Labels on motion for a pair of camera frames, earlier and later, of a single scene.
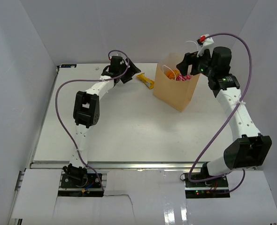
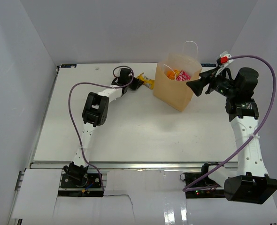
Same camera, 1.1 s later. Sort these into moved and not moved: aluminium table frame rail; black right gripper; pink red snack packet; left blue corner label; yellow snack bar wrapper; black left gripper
Moved: black right gripper; black left gripper
Not moved: pink red snack packet; aluminium table frame rail; left blue corner label; yellow snack bar wrapper
